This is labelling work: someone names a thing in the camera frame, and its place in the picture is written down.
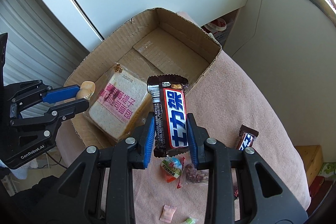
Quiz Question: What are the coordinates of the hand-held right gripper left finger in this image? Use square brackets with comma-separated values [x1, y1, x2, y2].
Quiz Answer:
[34, 112, 156, 224]

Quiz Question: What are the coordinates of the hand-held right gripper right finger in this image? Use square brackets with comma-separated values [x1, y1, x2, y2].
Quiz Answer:
[186, 113, 309, 224]

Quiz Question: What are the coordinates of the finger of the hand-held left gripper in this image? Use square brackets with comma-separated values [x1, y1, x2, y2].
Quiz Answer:
[5, 79, 81, 109]
[10, 98, 90, 145]

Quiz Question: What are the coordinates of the small cream pastry snack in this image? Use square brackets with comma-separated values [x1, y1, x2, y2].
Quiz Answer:
[76, 81, 95, 102]

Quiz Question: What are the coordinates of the red dates packet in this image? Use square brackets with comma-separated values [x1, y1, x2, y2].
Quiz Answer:
[176, 157, 210, 189]

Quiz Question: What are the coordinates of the brown chocolate bar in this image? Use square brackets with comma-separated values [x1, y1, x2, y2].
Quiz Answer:
[146, 74, 189, 158]
[234, 124, 259, 151]

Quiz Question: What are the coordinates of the orange quail egg pack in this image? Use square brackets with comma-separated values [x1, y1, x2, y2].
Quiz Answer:
[160, 156, 183, 183]

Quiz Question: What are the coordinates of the cardboard box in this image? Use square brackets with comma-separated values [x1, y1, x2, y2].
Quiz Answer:
[64, 7, 223, 148]

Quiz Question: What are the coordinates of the packaged sliced bread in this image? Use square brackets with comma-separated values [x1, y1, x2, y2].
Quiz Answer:
[84, 63, 150, 143]

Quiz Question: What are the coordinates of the pink wrapped candy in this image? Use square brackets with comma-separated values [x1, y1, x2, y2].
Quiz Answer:
[160, 204, 176, 222]

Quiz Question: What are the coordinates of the white plastic basket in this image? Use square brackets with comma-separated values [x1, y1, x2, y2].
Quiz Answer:
[201, 17, 233, 47]

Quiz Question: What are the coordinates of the wooden stool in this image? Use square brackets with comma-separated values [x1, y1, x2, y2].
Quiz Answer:
[294, 145, 324, 188]

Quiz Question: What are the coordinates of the red bag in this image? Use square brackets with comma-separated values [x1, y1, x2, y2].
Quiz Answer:
[310, 175, 332, 198]

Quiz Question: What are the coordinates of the green printed box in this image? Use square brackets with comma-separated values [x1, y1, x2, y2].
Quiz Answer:
[322, 162, 334, 177]

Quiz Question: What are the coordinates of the black cable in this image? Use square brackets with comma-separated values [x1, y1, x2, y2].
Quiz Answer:
[46, 152, 67, 169]

